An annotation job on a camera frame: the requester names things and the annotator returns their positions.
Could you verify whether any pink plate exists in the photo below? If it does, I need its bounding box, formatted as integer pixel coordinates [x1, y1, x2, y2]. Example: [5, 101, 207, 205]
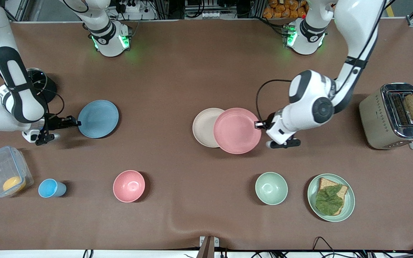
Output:
[213, 107, 262, 154]

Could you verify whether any blue plate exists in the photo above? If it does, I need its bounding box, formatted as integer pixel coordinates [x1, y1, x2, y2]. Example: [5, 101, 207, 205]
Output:
[78, 100, 120, 139]

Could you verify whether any yellow round food piece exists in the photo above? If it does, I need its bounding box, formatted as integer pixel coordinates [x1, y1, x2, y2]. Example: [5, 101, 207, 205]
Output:
[3, 176, 27, 192]

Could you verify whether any blue cup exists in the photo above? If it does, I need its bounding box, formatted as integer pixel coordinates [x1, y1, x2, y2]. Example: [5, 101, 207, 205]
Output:
[38, 178, 67, 198]

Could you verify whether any green bowl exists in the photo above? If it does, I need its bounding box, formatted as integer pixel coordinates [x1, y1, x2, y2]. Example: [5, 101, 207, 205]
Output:
[255, 172, 288, 205]

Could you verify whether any beige plate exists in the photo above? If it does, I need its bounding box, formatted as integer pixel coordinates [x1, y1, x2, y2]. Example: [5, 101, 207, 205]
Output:
[192, 108, 226, 148]

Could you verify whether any bread slice under lettuce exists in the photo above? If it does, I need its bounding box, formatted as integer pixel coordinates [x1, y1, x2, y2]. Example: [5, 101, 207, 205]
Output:
[316, 177, 348, 215]

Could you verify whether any brown table cloth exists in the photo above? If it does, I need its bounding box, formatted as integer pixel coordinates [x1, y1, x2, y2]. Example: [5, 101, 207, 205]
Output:
[0, 18, 413, 251]

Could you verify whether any pink bowl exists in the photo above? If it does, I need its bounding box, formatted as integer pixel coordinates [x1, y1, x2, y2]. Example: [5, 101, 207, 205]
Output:
[113, 170, 146, 203]

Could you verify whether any green lettuce leaf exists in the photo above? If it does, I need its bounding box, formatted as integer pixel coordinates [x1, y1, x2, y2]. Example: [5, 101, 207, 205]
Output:
[315, 185, 344, 216]

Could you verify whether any beige chrome toaster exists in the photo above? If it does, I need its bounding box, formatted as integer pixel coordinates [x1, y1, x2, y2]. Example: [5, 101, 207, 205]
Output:
[359, 83, 413, 150]

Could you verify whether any green plate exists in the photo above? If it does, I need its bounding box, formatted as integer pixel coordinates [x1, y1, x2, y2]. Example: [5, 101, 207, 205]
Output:
[307, 173, 355, 222]

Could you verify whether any bag of orange buns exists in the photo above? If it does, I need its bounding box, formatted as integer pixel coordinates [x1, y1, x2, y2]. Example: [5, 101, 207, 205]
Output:
[263, 0, 309, 19]

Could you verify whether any white terminal strip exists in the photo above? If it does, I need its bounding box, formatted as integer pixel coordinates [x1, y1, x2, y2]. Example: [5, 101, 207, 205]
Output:
[202, 12, 236, 19]

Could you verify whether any white power strip with plugs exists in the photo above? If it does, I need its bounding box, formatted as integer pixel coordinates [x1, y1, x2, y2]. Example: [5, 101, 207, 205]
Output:
[119, 0, 146, 13]

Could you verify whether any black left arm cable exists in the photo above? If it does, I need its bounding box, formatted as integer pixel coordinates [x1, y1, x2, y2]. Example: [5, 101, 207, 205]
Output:
[256, 0, 386, 124]

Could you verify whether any black pot with blue handle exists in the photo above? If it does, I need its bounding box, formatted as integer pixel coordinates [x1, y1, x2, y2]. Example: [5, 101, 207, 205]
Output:
[25, 68, 58, 106]

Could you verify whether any black looped cable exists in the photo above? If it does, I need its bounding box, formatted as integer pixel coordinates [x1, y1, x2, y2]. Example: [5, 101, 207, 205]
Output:
[312, 236, 336, 258]

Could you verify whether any metal camera stand bracket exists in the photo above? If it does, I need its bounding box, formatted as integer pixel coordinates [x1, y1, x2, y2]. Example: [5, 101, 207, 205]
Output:
[196, 235, 220, 258]

